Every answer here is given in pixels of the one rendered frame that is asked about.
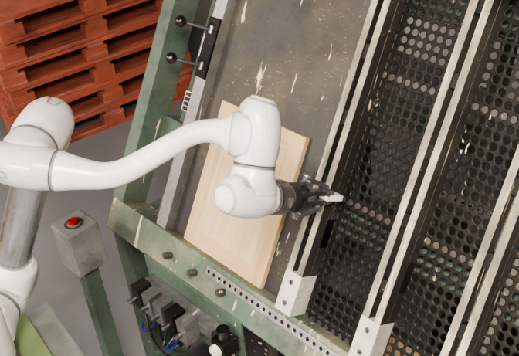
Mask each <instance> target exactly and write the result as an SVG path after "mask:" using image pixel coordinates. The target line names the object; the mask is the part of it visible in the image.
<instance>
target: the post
mask: <svg viewBox="0 0 519 356"><path fill-rule="evenodd" d="M80 283H81V286H82V288H83V293H84V296H85V298H86V303H87V306H88V308H89V312H90V316H91V318H92V321H93V325H94V328H95V331H96V334H97V338H98V341H99V344H100V348H101V351H102V354H103V356H124V354H123V351H122V348H121V345H120V341H119V337H118V335H117V330H116V327H115V324H114V319H113V316H112V313H111V310H110V305H109V303H108V299H107V295H106V292H105V289H104V286H103V281H102V279H101V275H100V271H99V268H98V267H97V268H96V269H95V270H93V271H91V272H90V273H88V274H87V275H85V276H83V277H81V278H80Z"/></svg>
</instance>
